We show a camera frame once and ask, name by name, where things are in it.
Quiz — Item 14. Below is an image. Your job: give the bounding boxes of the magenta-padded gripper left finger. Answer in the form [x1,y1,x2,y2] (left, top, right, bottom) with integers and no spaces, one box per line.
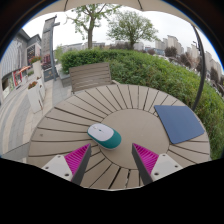
[41,143,92,186]

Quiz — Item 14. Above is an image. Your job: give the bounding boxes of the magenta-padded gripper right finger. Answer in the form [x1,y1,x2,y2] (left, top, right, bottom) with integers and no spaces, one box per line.
[131,143,184,186]

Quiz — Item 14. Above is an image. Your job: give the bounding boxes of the white and green computer mouse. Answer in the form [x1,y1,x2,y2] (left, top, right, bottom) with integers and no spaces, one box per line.
[86,123,123,150]

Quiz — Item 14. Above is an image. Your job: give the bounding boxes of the blue mouse pad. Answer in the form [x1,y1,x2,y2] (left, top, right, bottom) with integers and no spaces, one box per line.
[153,104,206,145]

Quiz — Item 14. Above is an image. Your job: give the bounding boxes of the white planter with flowers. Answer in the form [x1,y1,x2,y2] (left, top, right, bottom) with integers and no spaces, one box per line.
[26,80,45,114]
[29,56,43,80]

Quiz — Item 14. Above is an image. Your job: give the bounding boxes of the brown slatted wooden chair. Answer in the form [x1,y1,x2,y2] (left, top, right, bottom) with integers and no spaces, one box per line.
[68,61,116,94]

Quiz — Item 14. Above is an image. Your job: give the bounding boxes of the curved black umbrella pole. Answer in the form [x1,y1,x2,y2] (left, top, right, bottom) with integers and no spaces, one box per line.
[190,24,208,113]

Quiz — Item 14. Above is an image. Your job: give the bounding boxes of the grey storefront building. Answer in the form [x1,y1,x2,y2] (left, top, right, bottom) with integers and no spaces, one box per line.
[0,29,43,101]

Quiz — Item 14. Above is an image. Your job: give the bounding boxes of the distant apartment buildings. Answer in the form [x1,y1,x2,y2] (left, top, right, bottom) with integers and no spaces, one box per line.
[154,34,224,78]

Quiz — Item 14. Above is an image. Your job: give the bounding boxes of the tall grey sign pillar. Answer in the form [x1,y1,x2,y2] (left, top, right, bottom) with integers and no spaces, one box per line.
[41,15,61,83]

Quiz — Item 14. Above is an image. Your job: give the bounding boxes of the tall bare-trunk tree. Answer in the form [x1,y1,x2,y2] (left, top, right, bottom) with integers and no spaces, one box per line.
[66,3,122,50]

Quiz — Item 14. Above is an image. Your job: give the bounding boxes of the round leafy tree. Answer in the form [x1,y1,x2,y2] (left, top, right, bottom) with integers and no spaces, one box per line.
[106,11,159,50]

